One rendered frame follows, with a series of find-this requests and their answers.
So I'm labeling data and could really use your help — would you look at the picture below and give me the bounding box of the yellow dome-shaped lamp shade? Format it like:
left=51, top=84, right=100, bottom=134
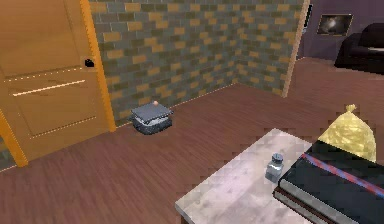
left=317, top=104, right=378, bottom=164

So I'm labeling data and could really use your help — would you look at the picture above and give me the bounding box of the black book with red stripe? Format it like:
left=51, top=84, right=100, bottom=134
left=272, top=140, right=384, bottom=224

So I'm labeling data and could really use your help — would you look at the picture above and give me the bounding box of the dark framed wall picture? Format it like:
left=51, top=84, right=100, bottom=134
left=316, top=13, right=354, bottom=37

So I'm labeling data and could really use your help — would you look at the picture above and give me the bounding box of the small grey shaker bottle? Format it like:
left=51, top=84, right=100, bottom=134
left=265, top=152, right=285, bottom=184

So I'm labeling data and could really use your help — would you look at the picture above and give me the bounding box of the orange wooden room door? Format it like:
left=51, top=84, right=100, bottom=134
left=0, top=0, right=117, bottom=169

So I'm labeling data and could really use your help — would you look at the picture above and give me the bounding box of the pale marble table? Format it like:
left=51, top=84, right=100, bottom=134
left=174, top=127, right=334, bottom=224

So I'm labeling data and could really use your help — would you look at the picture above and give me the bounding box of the grey lidded bin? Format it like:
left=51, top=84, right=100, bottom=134
left=128, top=100, right=174, bottom=136

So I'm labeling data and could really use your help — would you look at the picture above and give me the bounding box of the black sofa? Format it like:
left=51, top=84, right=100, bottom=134
left=333, top=22, right=384, bottom=76

